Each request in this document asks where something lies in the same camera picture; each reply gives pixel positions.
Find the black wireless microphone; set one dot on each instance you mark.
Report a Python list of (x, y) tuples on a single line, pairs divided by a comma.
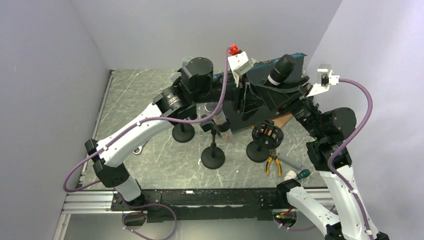
[(280, 71)]

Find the left black mic stand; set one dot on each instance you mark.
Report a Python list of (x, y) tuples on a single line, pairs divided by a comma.
[(183, 132)]

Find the green handled screwdriver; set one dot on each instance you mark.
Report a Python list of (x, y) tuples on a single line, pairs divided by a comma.
[(297, 176)]

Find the grey microphone on stand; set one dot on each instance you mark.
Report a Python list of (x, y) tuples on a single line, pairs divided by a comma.
[(186, 60)]

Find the dark blue server chassis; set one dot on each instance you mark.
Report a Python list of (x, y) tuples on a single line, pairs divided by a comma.
[(234, 118)]

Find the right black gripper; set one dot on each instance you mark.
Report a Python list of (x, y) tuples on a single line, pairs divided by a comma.
[(276, 97)]

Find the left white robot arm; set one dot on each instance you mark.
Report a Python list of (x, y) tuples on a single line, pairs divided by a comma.
[(195, 96)]

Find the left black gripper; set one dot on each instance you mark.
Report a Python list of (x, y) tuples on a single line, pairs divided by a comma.
[(245, 101)]

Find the grey cylinder tube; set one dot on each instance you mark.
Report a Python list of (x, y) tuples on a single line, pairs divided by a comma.
[(289, 161)]

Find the middle black mic stand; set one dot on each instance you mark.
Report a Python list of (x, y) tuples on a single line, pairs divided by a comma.
[(213, 157)]

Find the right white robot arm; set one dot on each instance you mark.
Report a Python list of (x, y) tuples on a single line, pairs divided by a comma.
[(331, 131)]

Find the brown cardboard piece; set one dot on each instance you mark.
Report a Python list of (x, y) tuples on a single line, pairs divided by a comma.
[(279, 121)]

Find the silver ratchet wrench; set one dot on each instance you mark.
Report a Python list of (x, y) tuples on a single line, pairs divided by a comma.
[(138, 150)]

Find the black mic stand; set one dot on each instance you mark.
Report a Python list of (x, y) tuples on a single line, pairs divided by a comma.
[(183, 132), (213, 157)]

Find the glitter handle microphone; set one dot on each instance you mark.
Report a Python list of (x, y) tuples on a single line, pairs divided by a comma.
[(220, 120)]

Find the shock mount mic stand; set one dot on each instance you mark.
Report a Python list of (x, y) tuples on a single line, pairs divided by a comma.
[(266, 138)]

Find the black microphone on stand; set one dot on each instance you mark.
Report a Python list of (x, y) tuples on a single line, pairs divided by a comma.
[(175, 78)]

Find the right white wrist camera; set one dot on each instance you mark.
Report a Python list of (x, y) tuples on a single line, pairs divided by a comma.
[(325, 79)]

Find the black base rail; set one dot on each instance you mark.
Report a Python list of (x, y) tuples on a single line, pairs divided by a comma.
[(206, 204)]

